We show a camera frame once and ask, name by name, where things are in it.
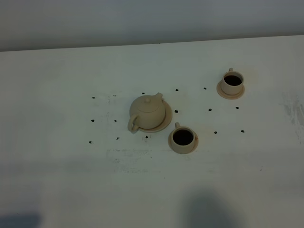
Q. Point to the beige ceramic teapot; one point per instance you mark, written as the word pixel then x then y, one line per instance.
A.
pixel 146 112

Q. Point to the beige teapot saucer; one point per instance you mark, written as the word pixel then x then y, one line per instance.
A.
pixel 164 121

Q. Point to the near beige cup saucer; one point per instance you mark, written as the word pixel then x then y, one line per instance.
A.
pixel 183 149

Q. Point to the beige cup saucer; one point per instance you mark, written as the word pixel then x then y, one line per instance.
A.
pixel 183 149
pixel 227 96

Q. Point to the near beige teacup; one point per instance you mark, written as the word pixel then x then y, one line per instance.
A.
pixel 182 135

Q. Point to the beige teacup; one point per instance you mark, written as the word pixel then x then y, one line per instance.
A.
pixel 182 135
pixel 232 82

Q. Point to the far beige cup saucer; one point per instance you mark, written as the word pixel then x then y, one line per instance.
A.
pixel 227 96

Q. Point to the far beige teacup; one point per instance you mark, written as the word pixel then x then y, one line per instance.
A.
pixel 232 82

